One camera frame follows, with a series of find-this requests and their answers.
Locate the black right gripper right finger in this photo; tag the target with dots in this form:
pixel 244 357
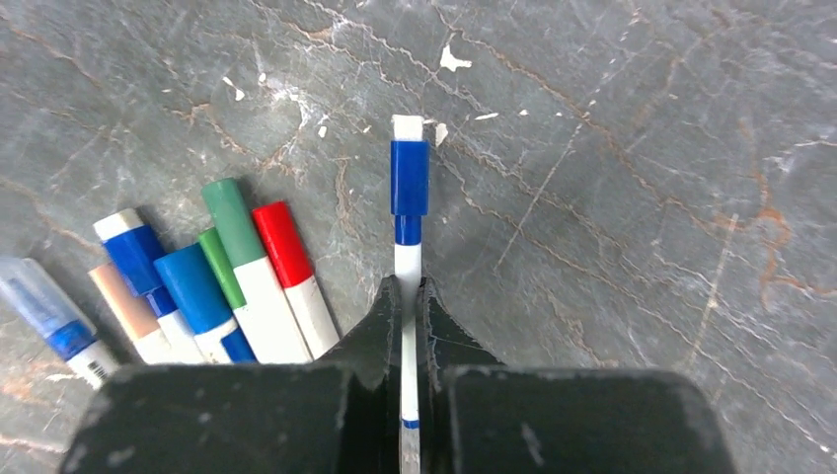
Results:
pixel 479 415

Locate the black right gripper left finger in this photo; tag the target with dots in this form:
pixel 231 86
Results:
pixel 337 414

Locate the light green capped marker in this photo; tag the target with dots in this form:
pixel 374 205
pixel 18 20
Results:
pixel 268 322

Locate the red capped white marker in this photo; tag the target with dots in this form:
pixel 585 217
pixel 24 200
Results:
pixel 296 275

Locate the dark blue capped marker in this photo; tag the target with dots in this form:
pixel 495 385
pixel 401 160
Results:
pixel 409 204

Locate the blue capped acrylic marker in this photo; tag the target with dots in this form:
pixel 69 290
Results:
pixel 191 282

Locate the peach capped marker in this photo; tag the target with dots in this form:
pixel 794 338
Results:
pixel 134 315

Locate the navy capped white marker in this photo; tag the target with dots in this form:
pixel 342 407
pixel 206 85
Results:
pixel 133 248

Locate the clear capped blue marker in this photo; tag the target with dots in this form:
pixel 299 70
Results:
pixel 46 307

